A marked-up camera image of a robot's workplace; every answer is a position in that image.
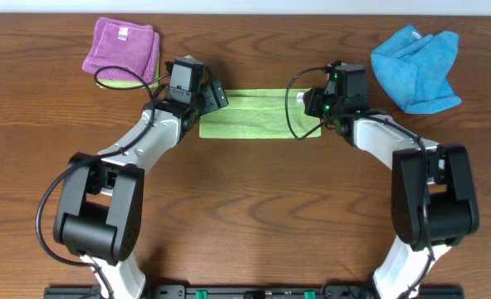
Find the light green folded cloth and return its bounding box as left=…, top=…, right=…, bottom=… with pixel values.
left=94, top=66, right=161, bottom=91

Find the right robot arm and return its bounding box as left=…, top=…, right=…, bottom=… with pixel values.
left=302, top=87, right=479, bottom=298

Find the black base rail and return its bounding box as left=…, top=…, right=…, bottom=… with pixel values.
left=43, top=284, right=466, bottom=299

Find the purple folded cloth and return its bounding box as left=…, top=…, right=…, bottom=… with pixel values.
left=82, top=17, right=160, bottom=83

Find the right black cable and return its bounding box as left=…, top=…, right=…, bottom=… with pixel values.
left=284, top=61, right=437, bottom=292

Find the black cable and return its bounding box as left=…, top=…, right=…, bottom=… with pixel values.
left=284, top=61, right=437, bottom=292
left=35, top=65, right=175, bottom=299

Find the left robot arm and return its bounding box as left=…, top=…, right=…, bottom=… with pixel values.
left=53, top=79, right=228, bottom=298

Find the left black cable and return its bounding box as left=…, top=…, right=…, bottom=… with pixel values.
left=35, top=65, right=175, bottom=299

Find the blue crumpled cloth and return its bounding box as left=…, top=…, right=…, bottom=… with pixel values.
left=371, top=25, right=462, bottom=115

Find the green microfiber cloth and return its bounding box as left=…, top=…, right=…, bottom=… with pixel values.
left=199, top=89, right=320, bottom=140

